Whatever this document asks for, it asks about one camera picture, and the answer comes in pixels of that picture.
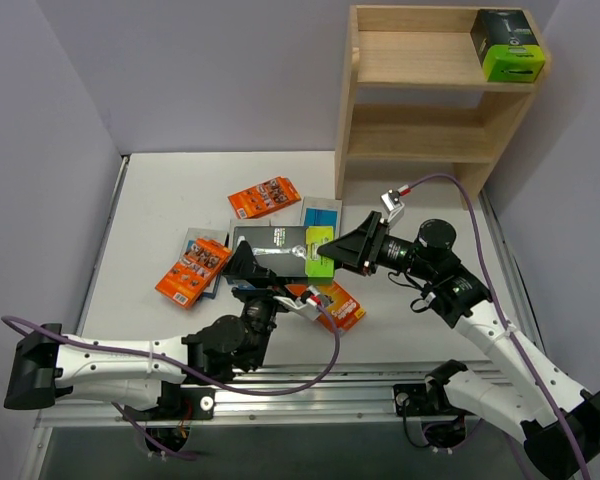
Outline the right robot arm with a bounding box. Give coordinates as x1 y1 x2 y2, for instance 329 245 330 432
318 211 600 479

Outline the wooden shelf unit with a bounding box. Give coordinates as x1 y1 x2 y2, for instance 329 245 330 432
334 5 552 198

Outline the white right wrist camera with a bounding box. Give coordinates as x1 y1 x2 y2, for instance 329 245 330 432
381 189 404 227

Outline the Harry's razor box middle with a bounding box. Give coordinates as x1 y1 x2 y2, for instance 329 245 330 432
229 219 271 234

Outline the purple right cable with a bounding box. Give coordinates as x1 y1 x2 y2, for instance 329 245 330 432
407 173 594 480

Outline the orange Gillette Fusion5 box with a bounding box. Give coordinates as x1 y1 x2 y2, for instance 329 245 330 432
286 282 366 335

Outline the orange styler box left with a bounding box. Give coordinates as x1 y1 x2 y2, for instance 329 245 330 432
155 238 231 309

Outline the orange styler box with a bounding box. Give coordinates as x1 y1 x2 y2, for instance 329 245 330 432
155 238 231 309
228 176 301 219

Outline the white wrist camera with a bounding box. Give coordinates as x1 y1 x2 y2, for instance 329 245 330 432
381 189 404 227
274 286 333 321

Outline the harry's razor box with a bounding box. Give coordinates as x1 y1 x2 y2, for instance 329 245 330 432
229 219 271 234
180 228 229 299
300 197 342 230

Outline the black green GilletteLabs box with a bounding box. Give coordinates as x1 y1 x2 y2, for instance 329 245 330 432
470 8 546 84
233 226 335 285

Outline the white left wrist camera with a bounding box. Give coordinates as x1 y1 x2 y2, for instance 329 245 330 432
274 286 333 321

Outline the aluminium rail base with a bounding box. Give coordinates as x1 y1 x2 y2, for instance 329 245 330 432
39 362 576 426

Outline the orange styler box back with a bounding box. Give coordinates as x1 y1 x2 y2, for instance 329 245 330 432
228 176 301 219

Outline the Harry's razor box left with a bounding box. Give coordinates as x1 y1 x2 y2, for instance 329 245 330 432
180 228 229 299

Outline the Harry's razor box right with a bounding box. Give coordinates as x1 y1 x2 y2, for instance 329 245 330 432
300 197 342 230

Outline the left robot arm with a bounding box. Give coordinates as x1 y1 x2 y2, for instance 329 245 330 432
2 241 297 419

